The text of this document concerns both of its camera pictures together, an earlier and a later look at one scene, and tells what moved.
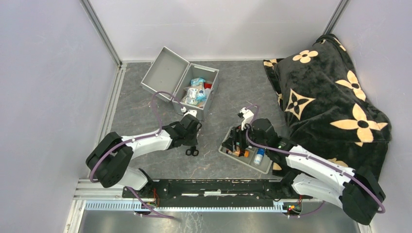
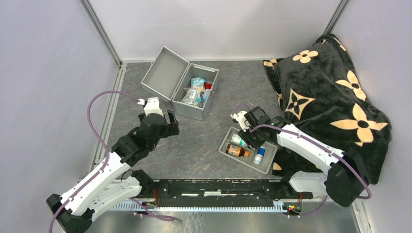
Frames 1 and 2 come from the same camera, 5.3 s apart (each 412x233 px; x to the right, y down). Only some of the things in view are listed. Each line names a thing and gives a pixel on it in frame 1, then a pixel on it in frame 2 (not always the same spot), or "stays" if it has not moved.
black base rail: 214,192 stays
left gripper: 193,141 to 172,128
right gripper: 235,136 to 245,135
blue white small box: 260,154 stays
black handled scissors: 192,151 to 201,104
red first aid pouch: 207,85 stays
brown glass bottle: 238,152 stays
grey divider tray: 265,163 stays
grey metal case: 193,87 stays
